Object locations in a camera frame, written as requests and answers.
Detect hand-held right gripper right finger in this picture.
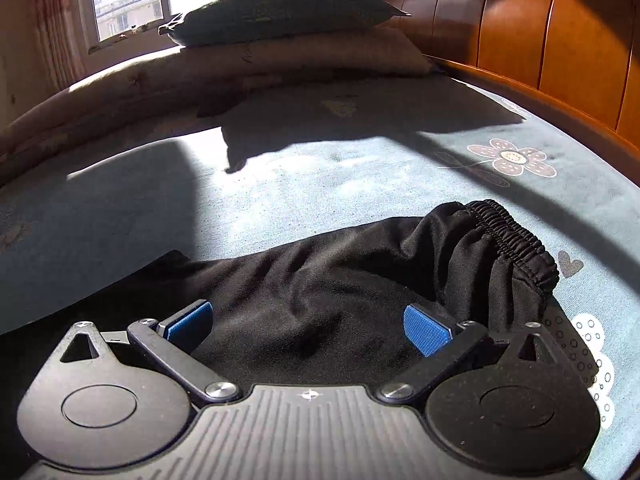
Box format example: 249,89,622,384
375,304,559,405

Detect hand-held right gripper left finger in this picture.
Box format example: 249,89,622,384
60,300,242,407

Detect black pants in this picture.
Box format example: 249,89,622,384
0,200,560,396

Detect blue floral bed sheet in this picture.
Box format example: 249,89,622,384
0,72,640,480

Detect pink floral quilt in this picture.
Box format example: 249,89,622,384
0,25,436,186

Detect wooden headboard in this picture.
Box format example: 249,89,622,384
372,0,640,186

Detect blue floral pillow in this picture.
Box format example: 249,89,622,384
159,0,412,48

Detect pink patterned curtain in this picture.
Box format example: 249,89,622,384
30,0,92,91

